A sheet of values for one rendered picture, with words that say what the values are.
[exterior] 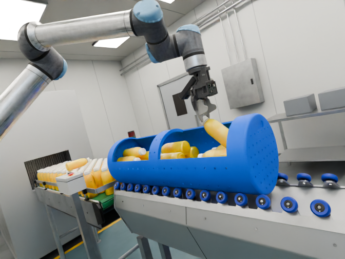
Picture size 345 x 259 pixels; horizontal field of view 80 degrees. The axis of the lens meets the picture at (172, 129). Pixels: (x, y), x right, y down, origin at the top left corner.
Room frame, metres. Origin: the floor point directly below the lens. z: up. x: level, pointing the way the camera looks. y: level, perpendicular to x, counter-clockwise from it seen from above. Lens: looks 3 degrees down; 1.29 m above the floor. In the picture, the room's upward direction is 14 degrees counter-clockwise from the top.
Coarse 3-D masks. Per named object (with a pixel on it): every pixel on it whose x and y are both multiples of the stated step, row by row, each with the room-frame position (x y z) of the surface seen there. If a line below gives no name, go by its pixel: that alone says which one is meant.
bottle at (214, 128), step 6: (210, 120) 0.82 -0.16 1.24; (216, 120) 0.82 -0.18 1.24; (204, 126) 0.83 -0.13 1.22; (210, 126) 0.80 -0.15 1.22; (216, 126) 0.79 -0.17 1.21; (222, 126) 0.79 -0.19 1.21; (210, 132) 0.80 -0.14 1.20; (216, 132) 0.79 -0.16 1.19; (222, 132) 0.78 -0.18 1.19; (216, 138) 0.79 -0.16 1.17; (222, 138) 0.77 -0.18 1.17; (222, 144) 0.78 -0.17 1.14
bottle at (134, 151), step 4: (132, 148) 1.23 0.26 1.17; (136, 148) 1.20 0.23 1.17; (140, 148) 1.20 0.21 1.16; (124, 152) 1.27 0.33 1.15; (128, 152) 1.23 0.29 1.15; (132, 152) 1.20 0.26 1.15; (136, 152) 1.19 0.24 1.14; (124, 156) 1.27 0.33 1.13; (136, 156) 1.19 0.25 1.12; (140, 156) 1.20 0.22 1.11
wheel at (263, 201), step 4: (260, 196) 0.63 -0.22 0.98; (264, 196) 0.63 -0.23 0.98; (256, 200) 0.64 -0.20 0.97; (260, 200) 0.63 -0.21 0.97; (264, 200) 0.62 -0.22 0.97; (268, 200) 0.61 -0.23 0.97; (256, 204) 0.63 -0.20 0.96; (260, 204) 0.62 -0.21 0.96; (264, 204) 0.61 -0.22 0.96; (268, 204) 0.61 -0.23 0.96; (260, 208) 0.62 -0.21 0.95; (264, 208) 0.61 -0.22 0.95
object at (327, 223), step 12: (120, 192) 1.22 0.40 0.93; (132, 192) 1.14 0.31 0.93; (180, 204) 0.87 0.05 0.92; (192, 204) 0.82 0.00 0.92; (204, 204) 0.78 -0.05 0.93; (216, 204) 0.75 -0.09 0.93; (228, 204) 0.72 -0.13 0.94; (252, 216) 0.64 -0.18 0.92; (264, 216) 0.62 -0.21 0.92; (276, 216) 0.59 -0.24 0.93; (288, 216) 0.57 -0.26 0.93; (300, 216) 0.55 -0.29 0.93; (312, 216) 0.54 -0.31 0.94; (312, 228) 0.53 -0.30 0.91; (324, 228) 0.51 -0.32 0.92; (336, 228) 0.49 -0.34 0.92
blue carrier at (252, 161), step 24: (240, 120) 0.69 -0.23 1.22; (264, 120) 0.75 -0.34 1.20; (120, 144) 1.29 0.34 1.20; (144, 144) 1.35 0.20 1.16; (192, 144) 1.09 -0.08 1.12; (216, 144) 0.99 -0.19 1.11; (240, 144) 0.62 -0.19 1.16; (264, 144) 0.71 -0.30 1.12; (120, 168) 1.11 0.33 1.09; (144, 168) 0.96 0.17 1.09; (168, 168) 0.84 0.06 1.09; (192, 168) 0.75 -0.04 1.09; (216, 168) 0.68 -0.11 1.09; (240, 168) 0.62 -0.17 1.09; (264, 168) 0.68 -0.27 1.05; (264, 192) 0.65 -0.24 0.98
